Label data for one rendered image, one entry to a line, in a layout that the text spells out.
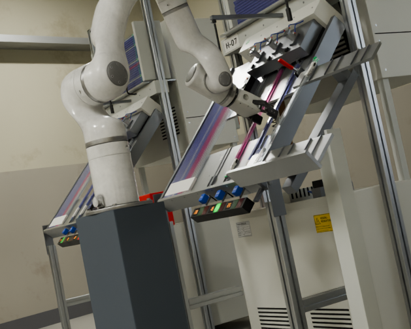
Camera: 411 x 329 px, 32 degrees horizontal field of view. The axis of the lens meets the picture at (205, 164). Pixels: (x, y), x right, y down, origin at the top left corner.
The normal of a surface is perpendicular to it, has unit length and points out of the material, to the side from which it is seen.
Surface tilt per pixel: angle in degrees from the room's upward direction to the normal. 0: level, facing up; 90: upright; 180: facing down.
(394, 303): 90
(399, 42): 90
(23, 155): 90
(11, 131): 90
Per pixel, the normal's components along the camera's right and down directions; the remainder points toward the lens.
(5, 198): 0.69, -0.18
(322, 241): -0.84, 0.14
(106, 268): -0.70, 0.09
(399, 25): 0.50, -0.16
